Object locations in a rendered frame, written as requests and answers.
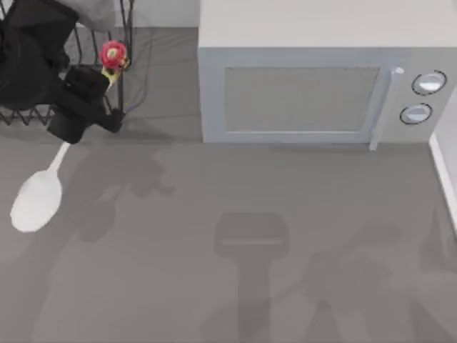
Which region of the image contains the pale microwave oven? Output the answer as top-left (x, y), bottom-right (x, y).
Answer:
top-left (197, 0), bottom-right (457, 153)

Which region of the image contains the microwave door handle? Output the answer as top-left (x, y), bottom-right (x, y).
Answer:
top-left (368, 66), bottom-right (406, 151)

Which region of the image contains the microwave door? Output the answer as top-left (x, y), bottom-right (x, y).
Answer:
top-left (199, 48), bottom-right (393, 144)

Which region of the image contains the small microwave knob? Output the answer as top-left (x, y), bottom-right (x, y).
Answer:
top-left (398, 103), bottom-right (434, 126)

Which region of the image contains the black wire rack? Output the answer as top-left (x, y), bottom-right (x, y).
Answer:
top-left (0, 0), bottom-right (134, 126)

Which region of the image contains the large microwave knob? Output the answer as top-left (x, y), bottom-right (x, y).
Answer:
top-left (411, 69), bottom-right (448, 96)

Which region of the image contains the white spoon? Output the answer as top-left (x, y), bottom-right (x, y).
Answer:
top-left (9, 141), bottom-right (71, 234)

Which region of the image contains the red and yellow toy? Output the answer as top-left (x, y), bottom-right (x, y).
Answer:
top-left (99, 39), bottom-right (130, 86)

